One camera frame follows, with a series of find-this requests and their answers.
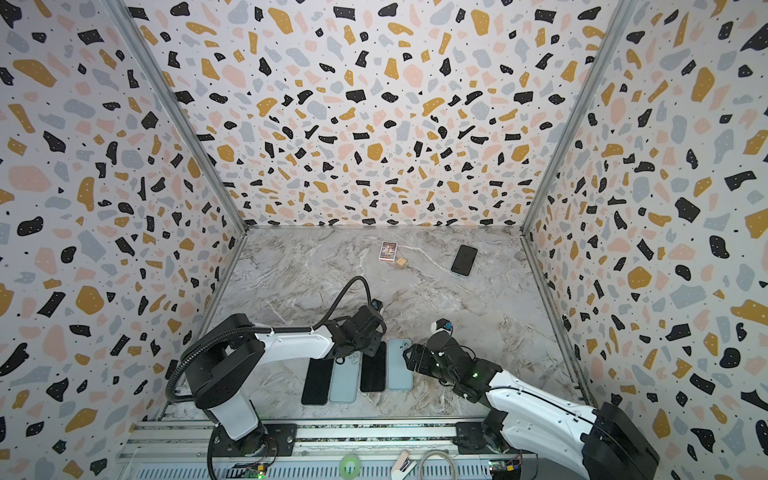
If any corner aluminium post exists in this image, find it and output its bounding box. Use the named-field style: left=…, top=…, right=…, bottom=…
left=101, top=0, right=248, bottom=235
left=519, top=0, right=637, bottom=235

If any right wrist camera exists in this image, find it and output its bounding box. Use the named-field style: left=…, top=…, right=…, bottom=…
left=430, top=318, right=454, bottom=336

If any left corner aluminium post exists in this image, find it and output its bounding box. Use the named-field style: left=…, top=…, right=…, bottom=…
left=101, top=0, right=248, bottom=235

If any right corner aluminium post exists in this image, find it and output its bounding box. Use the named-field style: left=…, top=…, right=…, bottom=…
left=519, top=0, right=637, bottom=235

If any green tape roll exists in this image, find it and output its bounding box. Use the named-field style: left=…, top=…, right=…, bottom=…
left=339, top=453, right=362, bottom=480

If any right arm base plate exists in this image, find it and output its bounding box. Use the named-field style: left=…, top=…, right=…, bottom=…
left=453, top=421, right=497, bottom=455

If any mint phone case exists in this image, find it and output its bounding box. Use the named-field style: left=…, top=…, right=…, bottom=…
left=328, top=352, right=361, bottom=404

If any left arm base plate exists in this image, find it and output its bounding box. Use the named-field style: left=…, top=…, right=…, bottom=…
left=208, top=422, right=298, bottom=459

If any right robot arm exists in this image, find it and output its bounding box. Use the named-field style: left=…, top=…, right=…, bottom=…
left=403, top=330, right=659, bottom=479

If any black corrugated cable conduit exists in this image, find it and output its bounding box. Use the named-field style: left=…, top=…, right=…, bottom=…
left=164, top=275, right=374, bottom=404

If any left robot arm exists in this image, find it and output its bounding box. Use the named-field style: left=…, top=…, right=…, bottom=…
left=166, top=300, right=386, bottom=446

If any grey cable loop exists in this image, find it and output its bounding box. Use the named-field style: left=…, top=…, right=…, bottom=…
left=416, top=449, right=460, bottom=480

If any playing card box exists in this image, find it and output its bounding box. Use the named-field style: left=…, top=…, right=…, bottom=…
left=378, top=242, right=397, bottom=263

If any purple phone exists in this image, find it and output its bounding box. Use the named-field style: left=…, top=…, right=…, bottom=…
left=359, top=342, right=387, bottom=393

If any white small device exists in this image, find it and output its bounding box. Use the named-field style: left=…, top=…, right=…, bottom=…
left=390, top=450, right=417, bottom=480

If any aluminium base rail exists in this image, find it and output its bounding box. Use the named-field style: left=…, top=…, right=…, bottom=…
left=114, top=417, right=578, bottom=479

